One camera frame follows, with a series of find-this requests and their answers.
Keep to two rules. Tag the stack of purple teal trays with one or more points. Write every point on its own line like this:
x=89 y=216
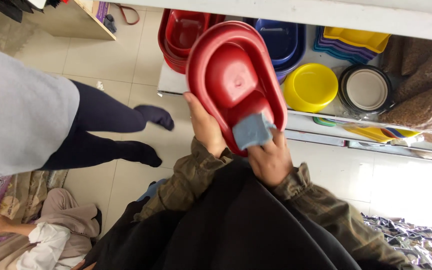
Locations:
x=336 y=50

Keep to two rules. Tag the person's right hand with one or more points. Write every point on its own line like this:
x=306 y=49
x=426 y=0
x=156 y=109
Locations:
x=272 y=163

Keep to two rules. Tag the stack of blue bowls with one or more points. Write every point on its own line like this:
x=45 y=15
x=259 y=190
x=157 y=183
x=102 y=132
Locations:
x=279 y=41

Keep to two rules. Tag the yellow plastic tray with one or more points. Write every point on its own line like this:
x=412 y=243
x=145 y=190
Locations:
x=358 y=37

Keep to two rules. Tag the stack of red bowls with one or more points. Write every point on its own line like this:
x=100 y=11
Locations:
x=182 y=33

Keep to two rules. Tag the heap of patterned mats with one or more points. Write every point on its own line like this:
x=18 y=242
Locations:
x=17 y=191

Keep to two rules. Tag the wooden cabinet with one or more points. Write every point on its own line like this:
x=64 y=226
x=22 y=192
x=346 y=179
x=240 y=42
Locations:
x=69 y=18

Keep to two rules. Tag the yellow round pet bowl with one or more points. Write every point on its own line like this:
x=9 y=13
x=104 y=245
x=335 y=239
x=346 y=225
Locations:
x=309 y=86

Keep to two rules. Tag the red plastic pet bowl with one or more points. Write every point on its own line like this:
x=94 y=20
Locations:
x=234 y=75

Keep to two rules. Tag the light blue item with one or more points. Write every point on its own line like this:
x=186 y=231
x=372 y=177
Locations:
x=152 y=189

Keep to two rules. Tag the yellow packaged item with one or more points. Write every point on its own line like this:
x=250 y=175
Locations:
x=373 y=132

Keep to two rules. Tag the clear bag of brown kibble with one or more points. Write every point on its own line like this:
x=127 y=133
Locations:
x=420 y=52
x=431 y=71
x=422 y=110
x=392 y=54

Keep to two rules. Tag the blue cleaning cloth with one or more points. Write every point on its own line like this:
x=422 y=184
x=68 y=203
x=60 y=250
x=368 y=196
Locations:
x=251 y=131

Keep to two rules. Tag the black hanging items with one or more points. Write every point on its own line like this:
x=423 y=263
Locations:
x=13 y=5

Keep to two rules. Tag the person's right fingers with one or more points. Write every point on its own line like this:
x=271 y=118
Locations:
x=279 y=139

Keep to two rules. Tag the black and cream round bowl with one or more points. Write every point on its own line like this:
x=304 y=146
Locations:
x=366 y=89

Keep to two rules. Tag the white shelf unit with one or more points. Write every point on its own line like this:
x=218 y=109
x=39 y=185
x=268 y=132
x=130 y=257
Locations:
x=313 y=15

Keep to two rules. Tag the white paper scrap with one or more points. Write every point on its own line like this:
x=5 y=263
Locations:
x=100 y=85

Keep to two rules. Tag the person's black clothing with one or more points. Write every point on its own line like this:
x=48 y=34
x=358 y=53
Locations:
x=231 y=225

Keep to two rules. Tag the green striped item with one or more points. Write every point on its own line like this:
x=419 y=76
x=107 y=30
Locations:
x=323 y=121

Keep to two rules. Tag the patterned shiny fabric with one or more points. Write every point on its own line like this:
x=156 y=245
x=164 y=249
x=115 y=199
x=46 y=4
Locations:
x=418 y=243

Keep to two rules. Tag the person's left hand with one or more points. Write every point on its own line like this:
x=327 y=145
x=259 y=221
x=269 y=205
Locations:
x=204 y=127

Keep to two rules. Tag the red leash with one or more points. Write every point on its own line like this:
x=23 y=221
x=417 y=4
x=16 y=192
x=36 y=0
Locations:
x=129 y=17

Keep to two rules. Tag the dark harness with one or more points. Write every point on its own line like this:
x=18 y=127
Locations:
x=110 y=23

